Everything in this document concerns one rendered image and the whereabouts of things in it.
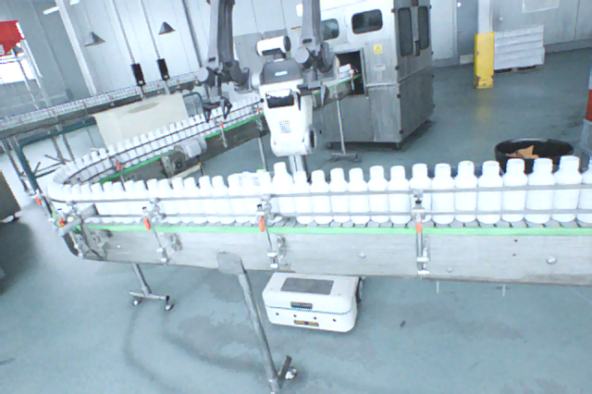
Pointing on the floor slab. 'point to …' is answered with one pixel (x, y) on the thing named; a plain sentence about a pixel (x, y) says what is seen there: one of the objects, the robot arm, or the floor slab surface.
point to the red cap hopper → (10, 37)
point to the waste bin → (542, 146)
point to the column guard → (484, 59)
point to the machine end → (379, 67)
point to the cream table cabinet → (142, 121)
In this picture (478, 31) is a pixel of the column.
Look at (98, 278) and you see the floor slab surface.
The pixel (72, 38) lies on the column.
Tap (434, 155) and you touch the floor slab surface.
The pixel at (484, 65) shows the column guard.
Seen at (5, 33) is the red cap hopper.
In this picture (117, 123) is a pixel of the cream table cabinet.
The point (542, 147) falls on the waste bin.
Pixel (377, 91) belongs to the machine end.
